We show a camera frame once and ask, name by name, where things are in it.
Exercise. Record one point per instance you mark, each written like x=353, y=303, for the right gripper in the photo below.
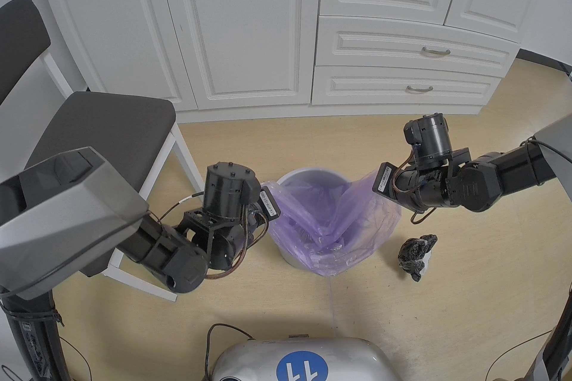
x=415, y=189

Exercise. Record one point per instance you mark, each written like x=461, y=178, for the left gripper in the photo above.
x=268, y=205

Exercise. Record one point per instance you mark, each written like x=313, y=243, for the purple plastic bag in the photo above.
x=330, y=214

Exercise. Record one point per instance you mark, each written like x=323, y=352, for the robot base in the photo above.
x=339, y=361

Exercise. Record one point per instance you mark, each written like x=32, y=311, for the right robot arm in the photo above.
x=514, y=174

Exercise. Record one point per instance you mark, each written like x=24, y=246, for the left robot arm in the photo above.
x=67, y=209

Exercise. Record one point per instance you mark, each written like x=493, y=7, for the white trash bin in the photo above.
x=290, y=256

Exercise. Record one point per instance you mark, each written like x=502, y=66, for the crumpled black plastic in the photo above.
x=413, y=254

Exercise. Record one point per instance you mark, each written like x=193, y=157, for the crumpled white paper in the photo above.
x=427, y=264

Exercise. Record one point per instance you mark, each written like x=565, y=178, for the dark grey white-legged chair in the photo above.
x=111, y=120

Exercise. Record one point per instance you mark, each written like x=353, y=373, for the white wardrobe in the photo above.
x=250, y=13

